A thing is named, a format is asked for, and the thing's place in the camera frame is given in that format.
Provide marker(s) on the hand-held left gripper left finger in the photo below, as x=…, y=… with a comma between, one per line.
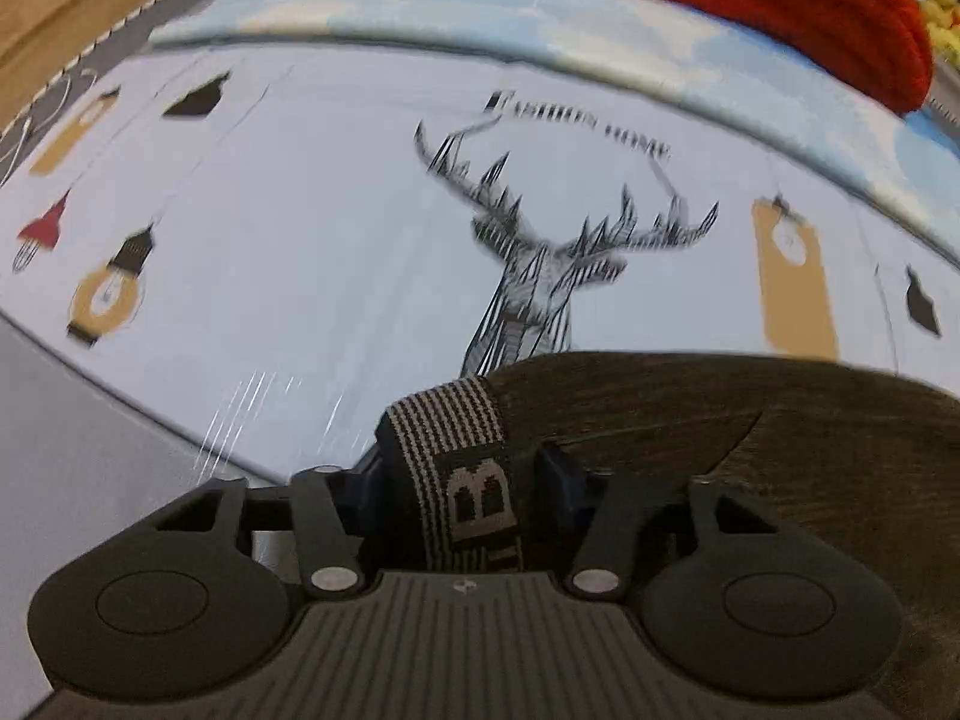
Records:
x=324, y=525

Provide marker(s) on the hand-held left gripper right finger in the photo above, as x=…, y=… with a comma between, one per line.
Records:
x=559, y=476

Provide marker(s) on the printed deer bedsheet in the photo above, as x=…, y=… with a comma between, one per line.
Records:
x=585, y=37

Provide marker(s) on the red knitted cloth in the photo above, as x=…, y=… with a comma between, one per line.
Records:
x=787, y=7

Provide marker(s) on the yellow plush item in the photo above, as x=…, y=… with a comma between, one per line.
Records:
x=941, y=22

